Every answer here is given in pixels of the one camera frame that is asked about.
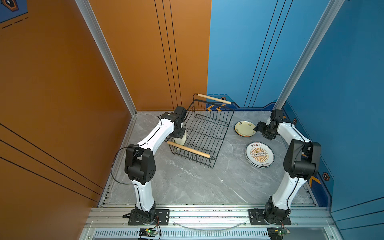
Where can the left green circuit board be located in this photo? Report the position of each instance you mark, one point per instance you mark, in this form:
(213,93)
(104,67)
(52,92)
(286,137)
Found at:
(148,234)

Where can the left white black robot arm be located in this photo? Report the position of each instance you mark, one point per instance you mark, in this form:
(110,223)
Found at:
(140,165)

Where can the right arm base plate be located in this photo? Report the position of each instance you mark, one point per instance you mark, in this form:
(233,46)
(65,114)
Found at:
(258,217)

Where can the wooden rack handle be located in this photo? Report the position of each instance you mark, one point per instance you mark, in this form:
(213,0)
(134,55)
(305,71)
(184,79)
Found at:
(188,149)
(214,99)

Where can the white plate red dotted pattern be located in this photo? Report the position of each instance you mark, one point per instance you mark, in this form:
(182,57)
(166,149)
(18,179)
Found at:
(259,155)

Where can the beige plate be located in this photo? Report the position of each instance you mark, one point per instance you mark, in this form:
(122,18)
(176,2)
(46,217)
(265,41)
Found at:
(245,128)

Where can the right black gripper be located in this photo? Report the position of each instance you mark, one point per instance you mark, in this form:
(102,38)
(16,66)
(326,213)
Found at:
(260,127)

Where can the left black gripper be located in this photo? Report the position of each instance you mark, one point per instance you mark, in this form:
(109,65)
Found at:
(182,131)

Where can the near wooden rack handle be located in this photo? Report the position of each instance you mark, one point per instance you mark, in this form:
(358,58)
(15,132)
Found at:
(214,99)

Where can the far wooden rack handle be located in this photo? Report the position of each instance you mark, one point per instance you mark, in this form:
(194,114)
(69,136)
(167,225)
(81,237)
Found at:
(188,149)

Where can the black wire dish rack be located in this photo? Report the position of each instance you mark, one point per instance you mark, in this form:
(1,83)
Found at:
(207,123)

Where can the left aluminium corner post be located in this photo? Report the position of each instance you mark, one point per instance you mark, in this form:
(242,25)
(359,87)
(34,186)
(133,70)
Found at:
(101,42)

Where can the aluminium corner post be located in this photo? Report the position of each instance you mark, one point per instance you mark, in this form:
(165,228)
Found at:
(101,42)
(317,36)

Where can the aluminium mounting rail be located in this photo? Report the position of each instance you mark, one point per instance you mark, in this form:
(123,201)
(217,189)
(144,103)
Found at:
(210,222)

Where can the right circuit board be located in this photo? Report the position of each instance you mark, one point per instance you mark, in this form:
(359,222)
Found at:
(278,234)

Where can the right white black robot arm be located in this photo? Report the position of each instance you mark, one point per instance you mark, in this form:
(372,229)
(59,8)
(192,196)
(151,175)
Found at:
(301,162)

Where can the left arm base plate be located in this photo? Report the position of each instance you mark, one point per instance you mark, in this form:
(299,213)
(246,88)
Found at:
(153,217)

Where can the cream plate dark rim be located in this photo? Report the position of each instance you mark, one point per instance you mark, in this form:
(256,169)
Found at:
(181,141)

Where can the right aluminium corner post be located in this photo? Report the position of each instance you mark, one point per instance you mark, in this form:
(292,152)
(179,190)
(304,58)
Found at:
(317,36)

